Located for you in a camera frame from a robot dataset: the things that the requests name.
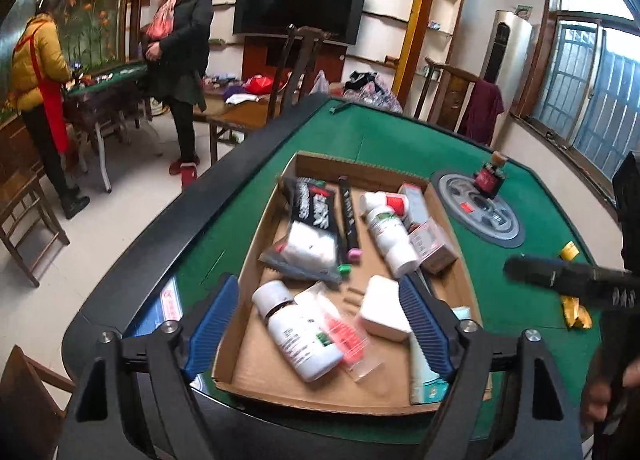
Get maroon garment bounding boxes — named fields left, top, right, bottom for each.
left=457, top=78, right=505, bottom=147

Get white bottle dark neck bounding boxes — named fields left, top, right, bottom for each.
left=252, top=280, right=342, bottom=384

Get person's right hand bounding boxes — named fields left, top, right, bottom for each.
left=583, top=357, right=640, bottom=424

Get black marker pen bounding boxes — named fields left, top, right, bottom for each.
left=337, top=175, right=364, bottom=277

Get floral wall mural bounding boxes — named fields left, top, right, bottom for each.
left=0, top=0, right=132, bottom=110

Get black printed packet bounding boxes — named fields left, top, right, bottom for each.
left=259, top=175, right=343, bottom=285

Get red bag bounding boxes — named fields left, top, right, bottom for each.
left=242, top=74, right=276, bottom=96

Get pink white small box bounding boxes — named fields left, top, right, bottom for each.
left=407, top=217, right=459, bottom=275

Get small green mahjong table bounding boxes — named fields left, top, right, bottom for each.
left=64, top=62, right=153, bottom=193

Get pile of floral clothes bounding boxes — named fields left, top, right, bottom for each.
left=342, top=70, right=404, bottom=114

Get round table control panel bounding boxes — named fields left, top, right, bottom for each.
left=432, top=170, right=527, bottom=249

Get dark bottle cork top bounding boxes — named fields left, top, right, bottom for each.
left=472, top=152, right=509, bottom=201

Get standing air conditioner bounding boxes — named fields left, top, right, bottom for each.
left=479, top=10, right=534, bottom=113

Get grey long box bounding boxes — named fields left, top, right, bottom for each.
left=397, top=183, right=432, bottom=237

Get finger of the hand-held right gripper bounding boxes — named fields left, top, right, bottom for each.
left=504, top=255, right=622, bottom=309

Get light blue box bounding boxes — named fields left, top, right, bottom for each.
left=409, top=306, right=472, bottom=406

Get wall shelf unit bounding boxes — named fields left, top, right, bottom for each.
left=182, top=0, right=474, bottom=106

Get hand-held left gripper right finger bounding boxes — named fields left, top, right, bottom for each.
left=398, top=273, right=584, bottom=460

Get white bottle red cap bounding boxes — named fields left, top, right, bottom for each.
left=360, top=192, right=422, bottom=279

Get window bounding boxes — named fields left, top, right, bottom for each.
left=517, top=0, right=640, bottom=193

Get yellow foil packet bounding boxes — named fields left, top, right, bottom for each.
left=557, top=242, right=594, bottom=331

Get cardboard box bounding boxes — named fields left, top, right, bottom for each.
left=212, top=152, right=484, bottom=416

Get white square box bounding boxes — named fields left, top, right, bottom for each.
left=359, top=275, right=414, bottom=341

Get flat screen television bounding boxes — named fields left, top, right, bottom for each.
left=232, top=0, right=369, bottom=46

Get low wooden table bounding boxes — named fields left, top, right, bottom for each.
left=192, top=88, right=302, bottom=167

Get tall back wooden chair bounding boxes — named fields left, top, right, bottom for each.
left=267, top=24, right=327, bottom=121

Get wooden armchair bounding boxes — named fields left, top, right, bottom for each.
left=414, top=56, right=501, bottom=141

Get clear packet pink items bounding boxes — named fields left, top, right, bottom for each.
left=295, top=284, right=387, bottom=384

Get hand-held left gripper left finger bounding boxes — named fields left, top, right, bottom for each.
left=57, top=273, right=241, bottom=460

